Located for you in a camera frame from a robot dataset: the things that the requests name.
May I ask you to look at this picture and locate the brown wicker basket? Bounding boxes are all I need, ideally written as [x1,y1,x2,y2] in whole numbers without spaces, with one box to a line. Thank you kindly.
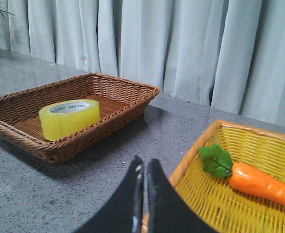
[0,73,160,164]

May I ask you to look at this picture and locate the orange toy carrot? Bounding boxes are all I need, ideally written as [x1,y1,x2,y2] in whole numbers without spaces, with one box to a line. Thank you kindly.
[198,143,285,206]

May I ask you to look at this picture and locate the pale grey curtain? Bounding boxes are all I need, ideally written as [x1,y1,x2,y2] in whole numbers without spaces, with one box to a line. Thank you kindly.
[0,0,285,127]

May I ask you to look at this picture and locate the yellow tape roll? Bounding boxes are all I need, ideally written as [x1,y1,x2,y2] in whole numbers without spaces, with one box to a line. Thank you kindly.
[38,99,101,141]

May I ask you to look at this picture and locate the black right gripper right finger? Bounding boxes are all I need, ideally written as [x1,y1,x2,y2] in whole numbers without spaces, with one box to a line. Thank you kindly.
[147,159,216,233]

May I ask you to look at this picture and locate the yellow wicker basket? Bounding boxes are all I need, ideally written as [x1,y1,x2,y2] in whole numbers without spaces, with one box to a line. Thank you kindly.
[141,119,285,233]

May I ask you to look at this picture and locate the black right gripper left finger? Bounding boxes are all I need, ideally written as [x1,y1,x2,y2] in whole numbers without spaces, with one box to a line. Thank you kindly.
[75,156,144,233]

